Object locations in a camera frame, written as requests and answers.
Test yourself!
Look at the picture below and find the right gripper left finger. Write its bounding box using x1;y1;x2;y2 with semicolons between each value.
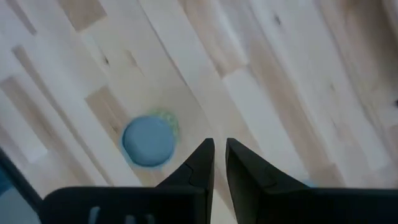
40;138;215;224

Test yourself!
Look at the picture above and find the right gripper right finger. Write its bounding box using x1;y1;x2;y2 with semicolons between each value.
226;138;398;224

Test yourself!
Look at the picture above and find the green polka dot peas can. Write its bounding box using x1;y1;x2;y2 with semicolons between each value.
120;108;180;169

